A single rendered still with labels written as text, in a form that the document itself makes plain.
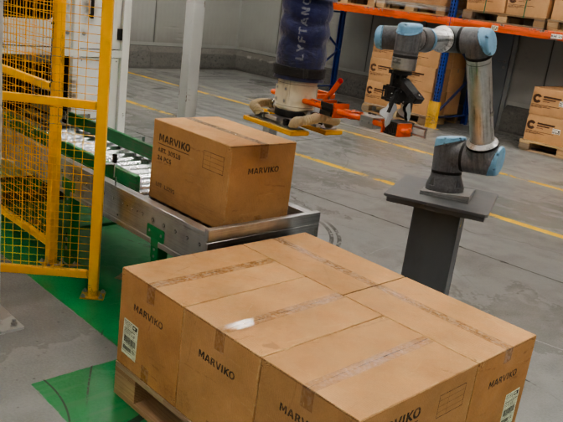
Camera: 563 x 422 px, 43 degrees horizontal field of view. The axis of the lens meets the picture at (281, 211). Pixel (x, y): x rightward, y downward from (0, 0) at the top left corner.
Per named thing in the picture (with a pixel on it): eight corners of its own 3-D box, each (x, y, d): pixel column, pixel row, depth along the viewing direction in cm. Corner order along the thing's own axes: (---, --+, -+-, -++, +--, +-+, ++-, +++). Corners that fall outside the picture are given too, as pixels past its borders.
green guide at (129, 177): (-8, 126, 463) (-8, 112, 460) (7, 125, 470) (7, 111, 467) (121, 193, 356) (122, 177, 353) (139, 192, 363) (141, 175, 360)
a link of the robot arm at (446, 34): (442, 25, 325) (371, 21, 271) (468, 27, 318) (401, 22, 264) (440, 51, 328) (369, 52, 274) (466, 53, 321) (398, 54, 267)
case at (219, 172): (148, 195, 360) (154, 118, 349) (210, 188, 388) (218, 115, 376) (222, 233, 320) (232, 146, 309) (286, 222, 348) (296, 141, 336)
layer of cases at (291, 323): (116, 360, 282) (122, 266, 270) (294, 308, 350) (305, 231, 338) (338, 542, 201) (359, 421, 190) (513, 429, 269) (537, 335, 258)
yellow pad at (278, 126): (242, 118, 314) (244, 107, 312) (260, 118, 320) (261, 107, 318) (290, 136, 289) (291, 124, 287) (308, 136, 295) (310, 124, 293)
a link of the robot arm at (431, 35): (413, 26, 273) (399, 25, 263) (441, 28, 266) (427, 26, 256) (410, 51, 275) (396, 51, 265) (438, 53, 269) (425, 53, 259)
